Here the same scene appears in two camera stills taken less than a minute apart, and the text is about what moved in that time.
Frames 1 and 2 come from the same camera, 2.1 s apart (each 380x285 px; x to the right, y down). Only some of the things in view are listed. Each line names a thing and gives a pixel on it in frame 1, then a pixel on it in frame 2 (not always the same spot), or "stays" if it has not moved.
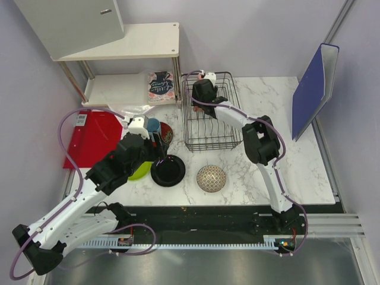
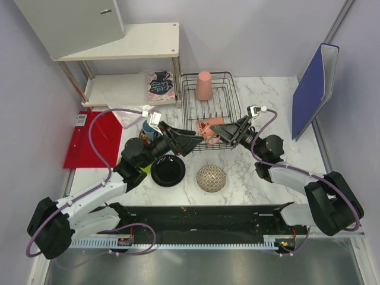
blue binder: (314, 89) stays
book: (161, 88) stays
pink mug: (196, 108) to (203, 126)
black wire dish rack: (202, 132) stays
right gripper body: (194, 94) to (244, 136)
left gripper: (158, 152) to (180, 145)
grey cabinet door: (63, 26) stays
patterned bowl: (211, 178) stays
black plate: (168, 172) stays
